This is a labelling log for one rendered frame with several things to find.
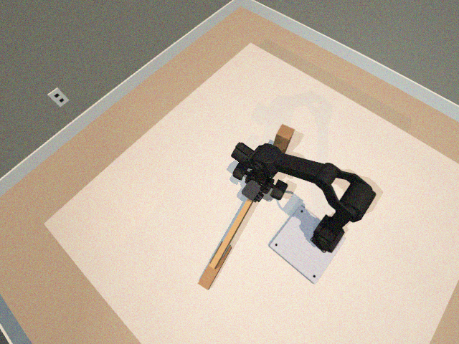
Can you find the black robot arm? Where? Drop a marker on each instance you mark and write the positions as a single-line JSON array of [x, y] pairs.
[[266, 160]]

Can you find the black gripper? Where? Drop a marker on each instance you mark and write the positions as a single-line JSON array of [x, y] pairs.
[[278, 189]]

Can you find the long wooden rail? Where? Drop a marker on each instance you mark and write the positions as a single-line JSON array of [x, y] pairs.
[[231, 234]]

